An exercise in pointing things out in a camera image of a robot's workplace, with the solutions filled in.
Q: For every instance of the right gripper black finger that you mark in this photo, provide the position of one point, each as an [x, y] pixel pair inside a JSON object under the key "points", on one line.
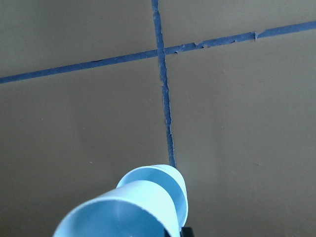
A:
{"points": [[185, 232]]}

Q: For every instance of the light blue cup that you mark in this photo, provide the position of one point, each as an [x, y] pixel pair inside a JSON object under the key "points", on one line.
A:
{"points": [[167, 177], [138, 209]]}

